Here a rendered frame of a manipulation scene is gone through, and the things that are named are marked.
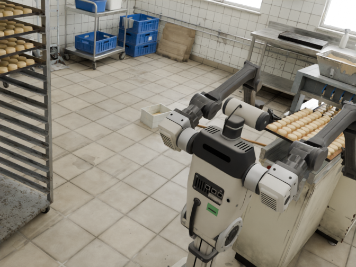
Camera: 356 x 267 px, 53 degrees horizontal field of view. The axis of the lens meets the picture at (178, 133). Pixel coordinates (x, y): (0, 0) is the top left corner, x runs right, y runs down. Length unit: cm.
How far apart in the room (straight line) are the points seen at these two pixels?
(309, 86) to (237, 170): 161
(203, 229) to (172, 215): 140
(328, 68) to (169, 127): 154
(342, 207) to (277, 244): 71
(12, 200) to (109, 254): 76
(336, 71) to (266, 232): 115
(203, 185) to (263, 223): 103
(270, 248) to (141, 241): 87
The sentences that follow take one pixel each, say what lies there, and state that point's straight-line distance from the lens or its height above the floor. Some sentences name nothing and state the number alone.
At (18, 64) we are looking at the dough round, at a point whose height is 115.
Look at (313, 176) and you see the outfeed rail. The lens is 198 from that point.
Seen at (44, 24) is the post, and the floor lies 135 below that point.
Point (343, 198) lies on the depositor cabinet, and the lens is 282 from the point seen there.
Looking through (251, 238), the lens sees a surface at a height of 27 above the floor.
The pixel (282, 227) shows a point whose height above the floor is 48.
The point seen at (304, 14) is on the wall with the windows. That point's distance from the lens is 574.
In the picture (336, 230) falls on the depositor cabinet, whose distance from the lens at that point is 296.
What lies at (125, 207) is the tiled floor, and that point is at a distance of 283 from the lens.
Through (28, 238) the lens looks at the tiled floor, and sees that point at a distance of 263.
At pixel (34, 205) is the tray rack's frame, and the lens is 264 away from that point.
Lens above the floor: 185
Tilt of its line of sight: 28 degrees down
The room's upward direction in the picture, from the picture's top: 10 degrees clockwise
